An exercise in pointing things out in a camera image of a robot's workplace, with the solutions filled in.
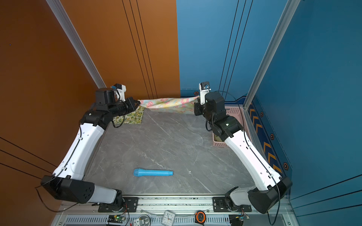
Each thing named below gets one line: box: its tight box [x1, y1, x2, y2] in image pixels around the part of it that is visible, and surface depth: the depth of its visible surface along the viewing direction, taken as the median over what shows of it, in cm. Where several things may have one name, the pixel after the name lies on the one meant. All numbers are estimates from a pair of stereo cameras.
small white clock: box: [161, 209, 176, 226], surface depth 70 cm
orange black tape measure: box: [194, 210, 207, 226], surface depth 69 cm
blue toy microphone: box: [133, 168, 174, 178], surface depth 83 cm
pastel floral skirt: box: [138, 96, 200, 114], surface depth 74 cm
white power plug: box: [132, 214, 151, 226], surface depth 65 cm
